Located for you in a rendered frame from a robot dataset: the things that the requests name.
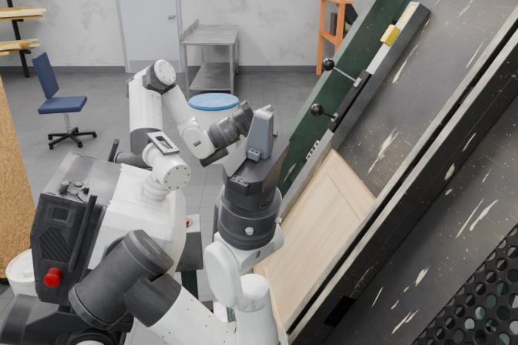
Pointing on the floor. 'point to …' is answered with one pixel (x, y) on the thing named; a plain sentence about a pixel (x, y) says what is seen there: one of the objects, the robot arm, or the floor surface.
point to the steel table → (219, 34)
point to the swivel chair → (73, 103)
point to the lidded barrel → (214, 112)
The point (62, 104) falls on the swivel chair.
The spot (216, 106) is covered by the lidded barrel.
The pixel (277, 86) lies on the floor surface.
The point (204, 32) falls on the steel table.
